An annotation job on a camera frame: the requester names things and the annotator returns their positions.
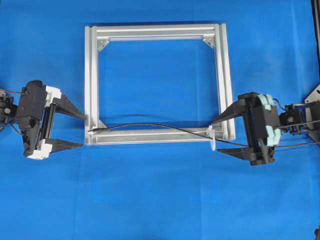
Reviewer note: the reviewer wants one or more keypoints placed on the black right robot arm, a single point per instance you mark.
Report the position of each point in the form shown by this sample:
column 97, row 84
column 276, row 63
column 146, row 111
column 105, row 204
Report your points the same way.
column 299, row 119

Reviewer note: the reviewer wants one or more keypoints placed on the aluminium extrusion frame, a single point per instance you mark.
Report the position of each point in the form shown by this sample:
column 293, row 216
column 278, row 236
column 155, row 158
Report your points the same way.
column 98, row 37

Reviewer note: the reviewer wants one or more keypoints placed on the black vertical post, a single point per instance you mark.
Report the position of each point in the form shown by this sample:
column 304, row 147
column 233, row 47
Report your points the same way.
column 315, row 4

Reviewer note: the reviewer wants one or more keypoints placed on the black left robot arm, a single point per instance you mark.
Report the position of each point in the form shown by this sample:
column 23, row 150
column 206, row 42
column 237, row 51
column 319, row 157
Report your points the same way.
column 9, row 101

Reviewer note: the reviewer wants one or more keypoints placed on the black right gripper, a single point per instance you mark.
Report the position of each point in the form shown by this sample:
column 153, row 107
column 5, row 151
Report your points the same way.
column 261, row 121

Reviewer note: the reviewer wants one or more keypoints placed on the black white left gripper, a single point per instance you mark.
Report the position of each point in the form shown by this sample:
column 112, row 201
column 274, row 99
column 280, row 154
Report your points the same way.
column 30, row 111

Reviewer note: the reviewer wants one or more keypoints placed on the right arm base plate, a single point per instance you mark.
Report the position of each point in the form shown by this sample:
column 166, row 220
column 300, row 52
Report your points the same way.
column 314, row 96

